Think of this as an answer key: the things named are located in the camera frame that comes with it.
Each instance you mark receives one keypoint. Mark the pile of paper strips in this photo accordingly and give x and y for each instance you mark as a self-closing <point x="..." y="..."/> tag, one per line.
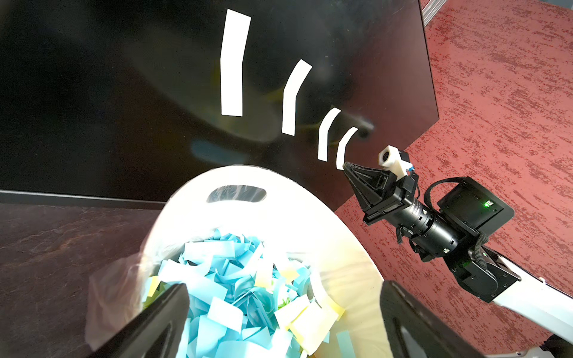
<point x="245" y="300"/>

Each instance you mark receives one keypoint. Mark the white waste basket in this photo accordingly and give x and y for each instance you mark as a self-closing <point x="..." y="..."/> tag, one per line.
<point x="253" y="202"/>

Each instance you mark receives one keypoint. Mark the black computer monitor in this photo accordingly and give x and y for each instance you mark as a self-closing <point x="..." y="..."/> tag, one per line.
<point x="118" y="103"/>

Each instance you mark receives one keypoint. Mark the right aluminium frame post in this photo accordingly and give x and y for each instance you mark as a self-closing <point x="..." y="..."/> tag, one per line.
<point x="431" y="9"/>

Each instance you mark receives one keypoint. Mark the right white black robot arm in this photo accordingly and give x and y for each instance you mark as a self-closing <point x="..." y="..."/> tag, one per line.
<point x="457" y="231"/>

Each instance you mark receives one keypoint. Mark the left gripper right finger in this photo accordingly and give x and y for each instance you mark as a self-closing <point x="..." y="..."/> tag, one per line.
<point x="414" y="331"/>

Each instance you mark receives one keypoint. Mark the yellow sticky note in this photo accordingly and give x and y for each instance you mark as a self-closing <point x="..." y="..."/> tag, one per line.
<point x="291" y="89"/>
<point x="324" y="128"/>
<point x="234" y="40"/>
<point x="341" y="149"/>

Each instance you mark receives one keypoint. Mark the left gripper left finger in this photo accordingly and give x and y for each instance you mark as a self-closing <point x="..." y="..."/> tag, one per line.
<point x="155" y="332"/>

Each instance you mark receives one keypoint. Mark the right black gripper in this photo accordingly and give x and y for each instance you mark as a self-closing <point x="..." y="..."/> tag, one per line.
<point x="379" y="193"/>

